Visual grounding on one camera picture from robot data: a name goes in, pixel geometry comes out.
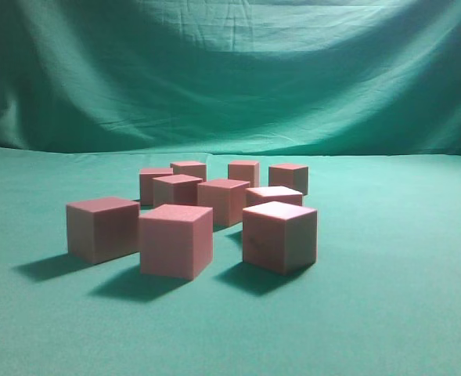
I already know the right-column wooden cube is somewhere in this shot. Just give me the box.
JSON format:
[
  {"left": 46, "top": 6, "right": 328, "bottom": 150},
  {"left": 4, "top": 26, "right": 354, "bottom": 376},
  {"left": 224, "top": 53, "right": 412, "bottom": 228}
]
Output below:
[
  {"left": 66, "top": 197, "right": 140, "bottom": 265},
  {"left": 197, "top": 179, "right": 250, "bottom": 227},
  {"left": 139, "top": 204, "right": 213, "bottom": 280}
]

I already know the left-column wooden cube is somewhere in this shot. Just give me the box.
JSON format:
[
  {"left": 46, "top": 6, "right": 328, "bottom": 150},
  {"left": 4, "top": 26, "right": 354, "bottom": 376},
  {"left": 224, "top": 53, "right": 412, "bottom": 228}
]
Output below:
[
  {"left": 242, "top": 201, "right": 318, "bottom": 275},
  {"left": 153, "top": 174, "right": 203, "bottom": 208},
  {"left": 170, "top": 161, "right": 207, "bottom": 182},
  {"left": 228, "top": 160, "right": 260, "bottom": 187}
]

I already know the white-topped marked wooden cube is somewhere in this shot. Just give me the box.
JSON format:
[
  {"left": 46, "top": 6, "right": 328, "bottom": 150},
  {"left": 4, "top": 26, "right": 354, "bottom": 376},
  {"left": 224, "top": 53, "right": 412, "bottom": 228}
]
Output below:
[{"left": 245, "top": 186, "right": 303, "bottom": 207}]

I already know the wooden cube placed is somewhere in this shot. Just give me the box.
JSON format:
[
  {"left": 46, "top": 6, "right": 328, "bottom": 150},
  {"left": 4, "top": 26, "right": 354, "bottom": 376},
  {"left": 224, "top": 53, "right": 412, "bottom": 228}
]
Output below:
[
  {"left": 139, "top": 168, "right": 173, "bottom": 206},
  {"left": 268, "top": 163, "right": 309, "bottom": 196}
]

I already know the green cloth backdrop and cover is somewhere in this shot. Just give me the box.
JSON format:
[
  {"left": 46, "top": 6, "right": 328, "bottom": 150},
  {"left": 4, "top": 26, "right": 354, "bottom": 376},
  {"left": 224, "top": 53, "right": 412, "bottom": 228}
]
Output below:
[{"left": 0, "top": 1, "right": 461, "bottom": 375}]

